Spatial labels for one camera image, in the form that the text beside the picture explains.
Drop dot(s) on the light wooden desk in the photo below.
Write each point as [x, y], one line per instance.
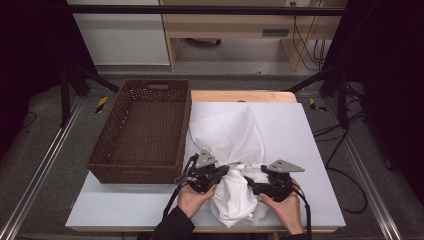
[230, 26]

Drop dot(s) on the black curtain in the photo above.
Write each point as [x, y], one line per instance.
[30, 66]
[390, 83]

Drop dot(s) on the person's left hand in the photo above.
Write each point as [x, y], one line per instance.
[193, 200]

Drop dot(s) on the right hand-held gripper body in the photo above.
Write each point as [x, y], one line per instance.
[278, 185]

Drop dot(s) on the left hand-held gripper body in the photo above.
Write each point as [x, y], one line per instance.
[201, 175]

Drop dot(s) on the white mesh laundry bag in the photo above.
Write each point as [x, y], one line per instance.
[230, 136]

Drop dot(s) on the person's right hand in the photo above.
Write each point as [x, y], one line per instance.
[286, 213]

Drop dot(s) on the black metal crossbar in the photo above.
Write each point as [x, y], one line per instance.
[200, 10]

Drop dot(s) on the black metal stand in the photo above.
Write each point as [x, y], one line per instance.
[66, 96]
[341, 100]

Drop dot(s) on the aluminium floor rail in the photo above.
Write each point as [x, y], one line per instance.
[40, 170]
[366, 176]

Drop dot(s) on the white shirt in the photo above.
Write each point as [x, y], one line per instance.
[236, 196]

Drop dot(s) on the white cabinet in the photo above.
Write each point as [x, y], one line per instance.
[123, 40]

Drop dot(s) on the brown wicker basket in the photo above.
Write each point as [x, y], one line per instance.
[150, 133]

